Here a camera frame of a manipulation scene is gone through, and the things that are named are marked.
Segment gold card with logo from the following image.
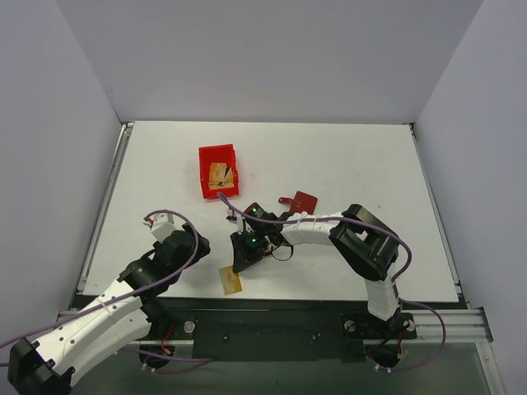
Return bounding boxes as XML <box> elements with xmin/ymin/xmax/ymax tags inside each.
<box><xmin>219</xmin><ymin>266</ymin><xmax>243</xmax><ymax>295</ymax></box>

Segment red leather card holder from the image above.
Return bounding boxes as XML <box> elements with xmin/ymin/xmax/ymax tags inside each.
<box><xmin>278</xmin><ymin>191</ymin><xmax>318</xmax><ymax>215</ymax></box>

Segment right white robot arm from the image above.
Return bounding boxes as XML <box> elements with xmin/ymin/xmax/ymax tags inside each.
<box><xmin>226</xmin><ymin>202</ymin><xmax>399</xmax><ymax>337</ymax></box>

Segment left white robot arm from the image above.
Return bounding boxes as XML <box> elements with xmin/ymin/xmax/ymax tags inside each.
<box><xmin>7</xmin><ymin>225</ymin><xmax>211</xmax><ymax>394</ymax></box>

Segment gold cards in bin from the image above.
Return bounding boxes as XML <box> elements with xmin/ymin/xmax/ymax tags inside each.
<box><xmin>208</xmin><ymin>162</ymin><xmax>238</xmax><ymax>190</ymax></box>

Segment red plastic bin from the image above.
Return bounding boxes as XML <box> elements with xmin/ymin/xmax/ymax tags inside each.
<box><xmin>198</xmin><ymin>144</ymin><xmax>240</xmax><ymax>200</ymax></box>

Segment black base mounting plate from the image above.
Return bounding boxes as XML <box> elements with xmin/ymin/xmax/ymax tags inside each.
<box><xmin>139</xmin><ymin>297</ymin><xmax>417</xmax><ymax>362</ymax></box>

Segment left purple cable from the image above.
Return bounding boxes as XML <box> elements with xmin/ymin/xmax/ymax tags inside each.
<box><xmin>0</xmin><ymin>209</ymin><xmax>201</xmax><ymax>367</ymax></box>

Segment purple cable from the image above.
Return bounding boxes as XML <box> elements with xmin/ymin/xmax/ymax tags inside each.
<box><xmin>217</xmin><ymin>190</ymin><xmax>413</xmax><ymax>285</ymax></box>
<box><xmin>0</xmin><ymin>209</ymin><xmax>201</xmax><ymax>367</ymax></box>

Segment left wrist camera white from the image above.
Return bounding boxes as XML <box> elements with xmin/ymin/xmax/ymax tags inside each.
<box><xmin>143</xmin><ymin>213</ymin><xmax>175</xmax><ymax>243</ymax></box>

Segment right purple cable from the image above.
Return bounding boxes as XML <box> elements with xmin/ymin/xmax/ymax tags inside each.
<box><xmin>217</xmin><ymin>190</ymin><xmax>413</xmax><ymax>285</ymax></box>

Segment aluminium front rail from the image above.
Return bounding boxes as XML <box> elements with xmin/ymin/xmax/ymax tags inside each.
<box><xmin>59</xmin><ymin>304</ymin><xmax>492</xmax><ymax>343</ymax></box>

